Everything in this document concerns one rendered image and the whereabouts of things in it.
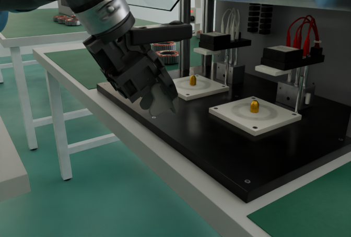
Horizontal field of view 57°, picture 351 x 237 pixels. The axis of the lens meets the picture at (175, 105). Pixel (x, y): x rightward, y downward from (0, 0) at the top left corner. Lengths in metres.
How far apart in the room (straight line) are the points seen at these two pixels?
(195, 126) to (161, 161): 0.12
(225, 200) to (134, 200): 1.24
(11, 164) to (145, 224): 1.01
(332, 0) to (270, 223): 0.45
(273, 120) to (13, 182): 0.53
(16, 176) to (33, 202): 1.23
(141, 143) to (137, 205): 1.03
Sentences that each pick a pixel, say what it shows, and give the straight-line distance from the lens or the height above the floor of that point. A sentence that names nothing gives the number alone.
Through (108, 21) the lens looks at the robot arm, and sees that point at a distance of 0.48.
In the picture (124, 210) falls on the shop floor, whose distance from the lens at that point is 1.69.
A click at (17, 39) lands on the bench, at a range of 2.09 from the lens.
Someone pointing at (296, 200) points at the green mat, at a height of 0.75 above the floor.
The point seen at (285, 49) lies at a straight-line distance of 0.77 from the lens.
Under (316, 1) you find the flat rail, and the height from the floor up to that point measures 1.03.
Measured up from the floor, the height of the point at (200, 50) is 0.88.
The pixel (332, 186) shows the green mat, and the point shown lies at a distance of 0.61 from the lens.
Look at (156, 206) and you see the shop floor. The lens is 1.69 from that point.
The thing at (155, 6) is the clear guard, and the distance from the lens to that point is 0.76.
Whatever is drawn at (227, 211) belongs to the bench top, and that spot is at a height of 0.75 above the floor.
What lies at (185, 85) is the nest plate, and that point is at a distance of 0.93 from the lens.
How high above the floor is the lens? 1.07
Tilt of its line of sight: 22 degrees down
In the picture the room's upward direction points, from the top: straight up
